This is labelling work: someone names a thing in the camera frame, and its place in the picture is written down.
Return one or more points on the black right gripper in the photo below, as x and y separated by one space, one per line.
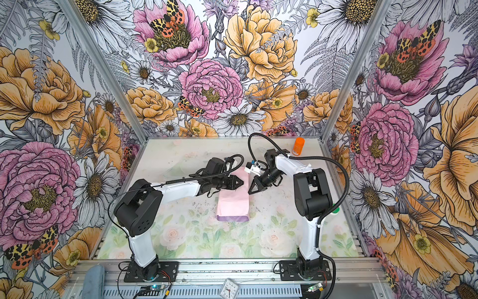
261 185

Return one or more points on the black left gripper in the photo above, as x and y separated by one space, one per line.
233 185

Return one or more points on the purple and pink wrapping paper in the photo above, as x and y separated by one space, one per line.
233 205

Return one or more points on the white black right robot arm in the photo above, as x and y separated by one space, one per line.
312 198

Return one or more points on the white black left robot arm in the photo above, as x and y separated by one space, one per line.
137 209

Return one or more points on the orange plastic bottle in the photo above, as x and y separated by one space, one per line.
298 146

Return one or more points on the small white clock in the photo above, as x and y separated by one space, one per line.
229 289

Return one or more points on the green circuit board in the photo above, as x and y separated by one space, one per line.
154 288

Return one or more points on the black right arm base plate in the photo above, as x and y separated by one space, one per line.
297 270

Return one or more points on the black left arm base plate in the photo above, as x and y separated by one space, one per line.
154 272

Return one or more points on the aluminium frame rail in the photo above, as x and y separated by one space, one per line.
356 278

